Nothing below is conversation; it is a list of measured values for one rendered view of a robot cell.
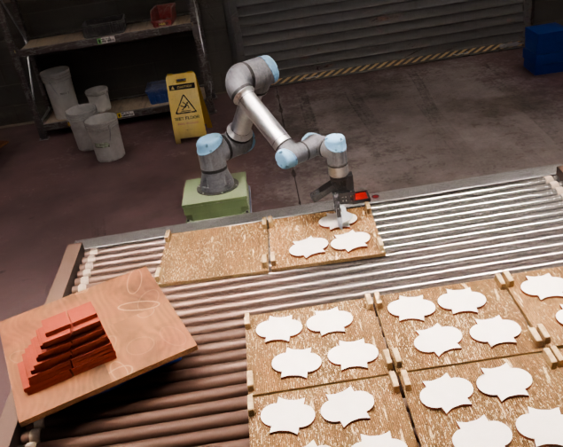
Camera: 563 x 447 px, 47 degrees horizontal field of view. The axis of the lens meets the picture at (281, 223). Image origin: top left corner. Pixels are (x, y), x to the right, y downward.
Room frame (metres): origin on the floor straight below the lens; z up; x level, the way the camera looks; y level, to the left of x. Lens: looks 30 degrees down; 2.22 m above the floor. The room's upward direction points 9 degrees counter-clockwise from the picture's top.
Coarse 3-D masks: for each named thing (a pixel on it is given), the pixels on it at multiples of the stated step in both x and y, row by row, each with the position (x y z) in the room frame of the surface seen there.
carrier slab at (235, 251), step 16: (240, 224) 2.25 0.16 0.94; (256, 224) 2.23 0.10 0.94; (176, 240) 2.20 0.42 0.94; (192, 240) 2.18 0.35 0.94; (208, 240) 2.16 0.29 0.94; (224, 240) 2.14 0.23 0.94; (240, 240) 2.13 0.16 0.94; (256, 240) 2.11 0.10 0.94; (176, 256) 2.08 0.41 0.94; (192, 256) 2.07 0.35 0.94; (208, 256) 2.05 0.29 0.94; (224, 256) 2.03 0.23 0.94; (240, 256) 2.01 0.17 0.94; (256, 256) 2.00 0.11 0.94; (176, 272) 1.97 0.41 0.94; (192, 272) 1.96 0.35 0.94; (208, 272) 1.94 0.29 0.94; (224, 272) 1.92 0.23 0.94; (240, 272) 1.91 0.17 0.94; (256, 272) 1.90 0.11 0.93
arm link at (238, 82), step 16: (240, 64) 2.43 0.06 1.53; (240, 80) 2.36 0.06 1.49; (240, 96) 2.33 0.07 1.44; (256, 96) 2.33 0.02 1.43; (256, 112) 2.27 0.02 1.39; (272, 128) 2.21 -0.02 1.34; (272, 144) 2.18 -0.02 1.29; (288, 144) 2.15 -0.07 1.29; (304, 144) 2.17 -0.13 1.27; (288, 160) 2.10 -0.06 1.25; (304, 160) 2.15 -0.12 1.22
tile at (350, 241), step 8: (352, 232) 2.04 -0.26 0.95; (360, 232) 2.03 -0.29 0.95; (336, 240) 2.00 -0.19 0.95; (344, 240) 1.99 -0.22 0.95; (352, 240) 1.98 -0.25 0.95; (360, 240) 1.97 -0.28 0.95; (368, 240) 1.97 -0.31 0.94; (336, 248) 1.95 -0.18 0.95; (344, 248) 1.94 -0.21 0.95; (352, 248) 1.93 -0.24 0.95
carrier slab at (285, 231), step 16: (352, 208) 2.23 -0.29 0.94; (288, 224) 2.19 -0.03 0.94; (304, 224) 2.17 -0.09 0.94; (368, 224) 2.09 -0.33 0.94; (272, 240) 2.09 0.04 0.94; (288, 240) 2.07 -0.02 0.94; (288, 256) 1.96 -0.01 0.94; (320, 256) 1.93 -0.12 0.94; (336, 256) 1.91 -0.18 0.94; (352, 256) 1.90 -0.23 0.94; (368, 256) 1.89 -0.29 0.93
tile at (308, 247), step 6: (306, 240) 2.03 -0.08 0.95; (312, 240) 2.03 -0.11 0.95; (318, 240) 2.02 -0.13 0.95; (324, 240) 2.01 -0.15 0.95; (294, 246) 2.01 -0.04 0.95; (300, 246) 2.00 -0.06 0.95; (306, 246) 2.00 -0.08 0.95; (312, 246) 1.99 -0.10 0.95; (318, 246) 1.98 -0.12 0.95; (324, 246) 1.98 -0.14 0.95; (294, 252) 1.97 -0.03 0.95; (300, 252) 1.96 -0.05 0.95; (306, 252) 1.96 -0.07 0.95; (312, 252) 1.95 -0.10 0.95; (318, 252) 1.94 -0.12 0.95; (324, 252) 1.94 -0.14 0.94; (306, 258) 1.92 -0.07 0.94
